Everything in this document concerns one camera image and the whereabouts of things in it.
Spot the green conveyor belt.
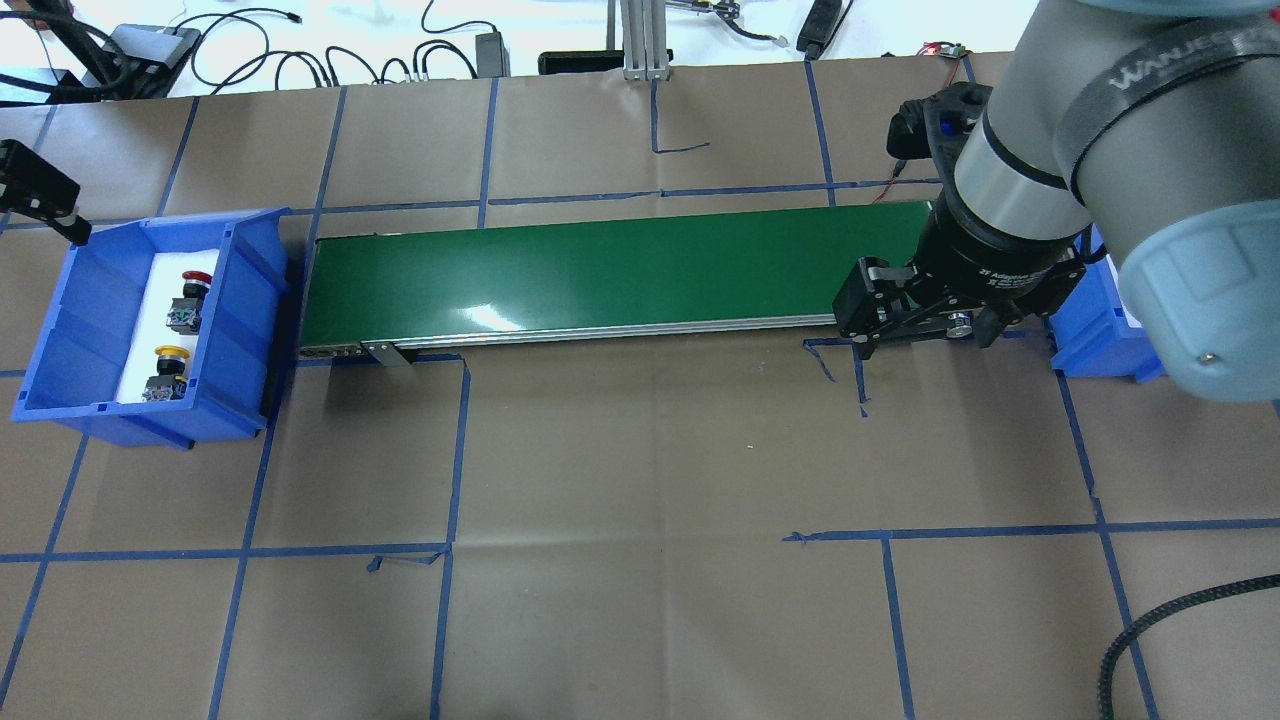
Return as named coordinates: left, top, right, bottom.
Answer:
left=300, top=202, right=929, bottom=357

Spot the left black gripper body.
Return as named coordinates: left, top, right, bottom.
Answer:
left=1, top=138, right=81, bottom=223

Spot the blue source bin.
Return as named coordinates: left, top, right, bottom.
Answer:
left=12, top=208, right=291, bottom=448

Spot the white foam pad source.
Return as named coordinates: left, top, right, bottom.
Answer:
left=114, top=249, right=219, bottom=404

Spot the black power adapter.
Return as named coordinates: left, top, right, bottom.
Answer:
left=474, top=31, right=511, bottom=78

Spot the red mushroom push button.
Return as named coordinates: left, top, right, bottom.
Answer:
left=166, top=270, right=212, bottom=336

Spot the black braided cable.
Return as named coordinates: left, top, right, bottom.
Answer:
left=1097, top=574, right=1280, bottom=720

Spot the blue destination bin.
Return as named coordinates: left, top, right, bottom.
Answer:
left=1048, top=227, right=1166, bottom=383

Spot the yellow mushroom push button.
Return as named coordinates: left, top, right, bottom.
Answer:
left=142, top=345, right=192, bottom=402

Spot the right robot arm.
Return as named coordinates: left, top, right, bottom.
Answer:
left=832, top=1, right=1279, bottom=404

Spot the aluminium profile post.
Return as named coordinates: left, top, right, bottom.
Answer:
left=616, top=1, right=671, bottom=81

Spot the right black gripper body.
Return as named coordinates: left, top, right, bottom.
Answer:
left=915, top=200, right=1085, bottom=336

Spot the red black wire pair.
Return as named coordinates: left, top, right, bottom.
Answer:
left=872, top=160, right=946, bottom=206

